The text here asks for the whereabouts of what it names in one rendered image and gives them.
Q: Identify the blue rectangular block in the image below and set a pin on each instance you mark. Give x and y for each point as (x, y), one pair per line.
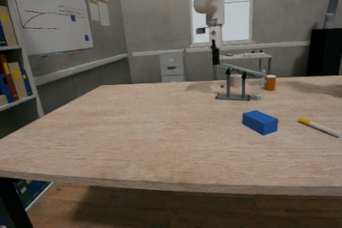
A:
(260, 122)

